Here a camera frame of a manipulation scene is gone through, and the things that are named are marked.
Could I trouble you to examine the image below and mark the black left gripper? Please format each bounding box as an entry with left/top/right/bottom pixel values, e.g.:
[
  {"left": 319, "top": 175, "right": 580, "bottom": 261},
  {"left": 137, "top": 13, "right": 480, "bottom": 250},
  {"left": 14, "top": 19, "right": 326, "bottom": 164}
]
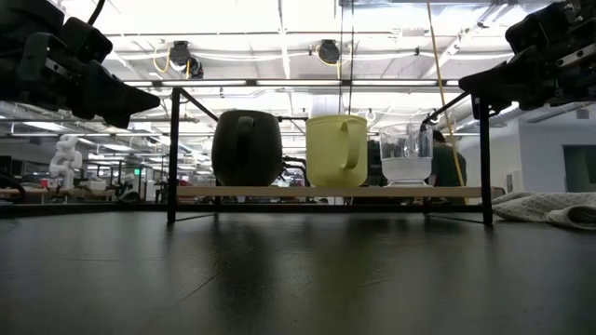
[{"left": 0, "top": 0, "right": 162, "bottom": 130}]

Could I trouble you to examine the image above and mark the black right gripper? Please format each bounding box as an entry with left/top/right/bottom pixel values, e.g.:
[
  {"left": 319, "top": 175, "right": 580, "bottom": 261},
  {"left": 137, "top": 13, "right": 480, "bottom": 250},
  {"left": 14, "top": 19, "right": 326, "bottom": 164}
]
[{"left": 457, "top": 0, "right": 596, "bottom": 120}]

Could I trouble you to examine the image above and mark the clear glass cup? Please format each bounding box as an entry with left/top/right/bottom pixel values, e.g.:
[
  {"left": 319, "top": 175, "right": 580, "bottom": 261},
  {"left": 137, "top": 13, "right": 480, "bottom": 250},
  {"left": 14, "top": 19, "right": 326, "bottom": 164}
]
[{"left": 378, "top": 122, "right": 434, "bottom": 188}]

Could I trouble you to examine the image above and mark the dark green mug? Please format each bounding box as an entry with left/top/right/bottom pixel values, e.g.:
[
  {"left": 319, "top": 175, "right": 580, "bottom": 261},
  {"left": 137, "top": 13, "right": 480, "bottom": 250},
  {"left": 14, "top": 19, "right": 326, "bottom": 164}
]
[{"left": 210, "top": 109, "right": 284, "bottom": 188}]

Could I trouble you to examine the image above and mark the yellow mug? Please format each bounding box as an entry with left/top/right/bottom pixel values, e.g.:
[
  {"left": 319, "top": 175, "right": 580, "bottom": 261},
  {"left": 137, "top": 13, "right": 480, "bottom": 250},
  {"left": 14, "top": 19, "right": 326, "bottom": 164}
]
[{"left": 305, "top": 114, "right": 369, "bottom": 189}]

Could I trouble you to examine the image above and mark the person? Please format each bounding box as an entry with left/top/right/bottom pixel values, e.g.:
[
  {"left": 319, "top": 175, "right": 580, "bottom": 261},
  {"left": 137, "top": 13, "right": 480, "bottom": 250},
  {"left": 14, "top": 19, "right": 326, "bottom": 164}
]
[{"left": 430, "top": 129, "right": 468, "bottom": 188}]

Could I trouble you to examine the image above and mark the white cloth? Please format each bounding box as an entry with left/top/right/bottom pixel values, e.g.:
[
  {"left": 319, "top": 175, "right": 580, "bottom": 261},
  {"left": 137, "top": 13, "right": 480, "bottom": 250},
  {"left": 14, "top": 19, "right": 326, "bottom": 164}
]
[{"left": 492, "top": 191, "right": 596, "bottom": 232}]

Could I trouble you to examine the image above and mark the yellow cable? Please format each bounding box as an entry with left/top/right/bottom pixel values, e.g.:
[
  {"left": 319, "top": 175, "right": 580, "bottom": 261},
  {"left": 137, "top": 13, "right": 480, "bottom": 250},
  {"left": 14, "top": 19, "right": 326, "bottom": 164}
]
[{"left": 426, "top": 0, "right": 467, "bottom": 188}]

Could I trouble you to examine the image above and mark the black ceiling cable reel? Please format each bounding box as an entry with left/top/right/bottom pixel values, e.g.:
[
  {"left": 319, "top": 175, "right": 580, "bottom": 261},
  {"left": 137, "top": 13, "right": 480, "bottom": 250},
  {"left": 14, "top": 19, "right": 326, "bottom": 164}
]
[
  {"left": 315, "top": 39, "right": 343, "bottom": 67},
  {"left": 153, "top": 40, "right": 205, "bottom": 80}
]

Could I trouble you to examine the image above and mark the black hanging cable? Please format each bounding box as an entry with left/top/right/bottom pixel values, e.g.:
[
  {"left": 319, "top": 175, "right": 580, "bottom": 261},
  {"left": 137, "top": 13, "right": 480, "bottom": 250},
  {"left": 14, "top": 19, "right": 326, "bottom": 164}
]
[{"left": 339, "top": 0, "right": 355, "bottom": 116}]

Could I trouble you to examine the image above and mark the wooden shelf with black frame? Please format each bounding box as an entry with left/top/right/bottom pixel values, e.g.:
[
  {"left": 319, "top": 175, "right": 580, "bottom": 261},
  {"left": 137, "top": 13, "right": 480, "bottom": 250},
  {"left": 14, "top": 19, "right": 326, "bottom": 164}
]
[{"left": 166, "top": 87, "right": 507, "bottom": 228}]

